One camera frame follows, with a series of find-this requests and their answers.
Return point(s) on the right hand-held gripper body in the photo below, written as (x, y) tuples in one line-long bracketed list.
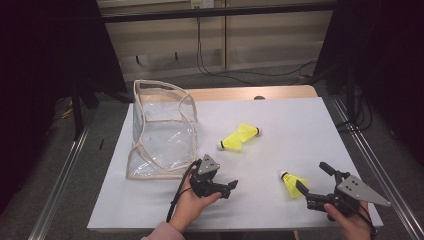
[(360, 191)]

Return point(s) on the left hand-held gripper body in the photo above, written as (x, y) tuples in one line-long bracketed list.
[(206, 181)]

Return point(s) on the yellow shuttlecock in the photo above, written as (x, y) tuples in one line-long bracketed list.
[(230, 143), (249, 131), (293, 185)]

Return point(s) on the clear plastic bag beige trim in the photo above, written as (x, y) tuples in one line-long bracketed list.
[(166, 143)]

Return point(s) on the person's left hand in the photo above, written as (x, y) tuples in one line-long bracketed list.
[(191, 208)]

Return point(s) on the person's right hand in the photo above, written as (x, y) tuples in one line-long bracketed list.
[(355, 228)]

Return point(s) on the white table sheet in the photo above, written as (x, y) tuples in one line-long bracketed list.
[(266, 206)]

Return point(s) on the round table grommet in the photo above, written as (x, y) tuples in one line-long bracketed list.
[(259, 98)]

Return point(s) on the black curtain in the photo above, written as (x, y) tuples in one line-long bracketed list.
[(33, 83), (393, 66)]

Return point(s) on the wooden cabinet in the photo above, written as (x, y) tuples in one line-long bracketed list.
[(266, 43)]

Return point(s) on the black metal stand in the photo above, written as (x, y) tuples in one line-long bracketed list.
[(77, 113)]

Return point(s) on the aluminium floor rail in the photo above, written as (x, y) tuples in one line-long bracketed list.
[(383, 173), (56, 186)]

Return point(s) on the white wall socket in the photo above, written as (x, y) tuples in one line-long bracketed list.
[(202, 3)]

